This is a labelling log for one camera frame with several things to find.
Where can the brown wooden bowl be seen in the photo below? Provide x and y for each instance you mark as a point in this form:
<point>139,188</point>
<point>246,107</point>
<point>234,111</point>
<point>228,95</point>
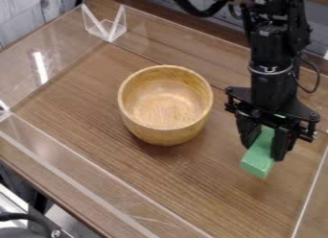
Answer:
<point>166,101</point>

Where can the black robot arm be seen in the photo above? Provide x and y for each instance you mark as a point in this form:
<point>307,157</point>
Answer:
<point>278,32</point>

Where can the black metal table bracket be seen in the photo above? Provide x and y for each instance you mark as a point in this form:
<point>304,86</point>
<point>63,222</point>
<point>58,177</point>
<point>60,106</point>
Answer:
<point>54,227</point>

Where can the green rectangular block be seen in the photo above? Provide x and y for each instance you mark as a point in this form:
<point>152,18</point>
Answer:
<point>256,161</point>

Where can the clear acrylic tray wall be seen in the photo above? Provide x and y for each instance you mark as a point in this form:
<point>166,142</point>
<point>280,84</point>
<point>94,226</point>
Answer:
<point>120,184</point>

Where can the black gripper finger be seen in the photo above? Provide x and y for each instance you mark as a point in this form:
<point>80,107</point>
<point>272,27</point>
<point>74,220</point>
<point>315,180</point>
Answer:
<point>250,129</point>
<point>283,143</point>

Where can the clear acrylic corner bracket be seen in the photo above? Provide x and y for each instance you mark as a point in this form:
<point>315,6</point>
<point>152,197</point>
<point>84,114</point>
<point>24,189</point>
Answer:
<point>110,30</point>

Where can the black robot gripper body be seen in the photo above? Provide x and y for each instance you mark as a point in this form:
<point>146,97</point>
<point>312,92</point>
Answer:
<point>272,96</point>

